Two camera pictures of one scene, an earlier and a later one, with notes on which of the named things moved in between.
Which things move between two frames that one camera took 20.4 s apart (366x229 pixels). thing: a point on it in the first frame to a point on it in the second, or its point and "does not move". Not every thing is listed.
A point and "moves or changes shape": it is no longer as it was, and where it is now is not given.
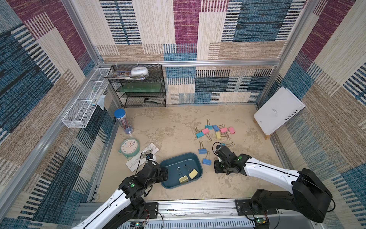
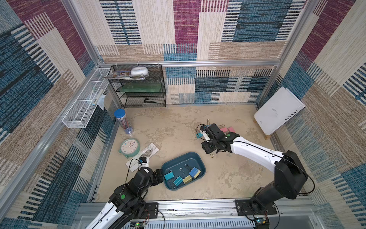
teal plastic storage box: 182,169 does not move
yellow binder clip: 183,179 moves or changes shape
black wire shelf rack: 139,86 does not move
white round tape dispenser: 139,71 does not move
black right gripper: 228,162 to 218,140
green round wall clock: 129,147 does not move
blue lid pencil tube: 120,114 does not move
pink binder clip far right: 231,130 does not move
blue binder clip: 207,161 to 195,172
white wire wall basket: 77,115 does not move
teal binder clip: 224,144 moves or changes shape
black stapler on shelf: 149,100 does not move
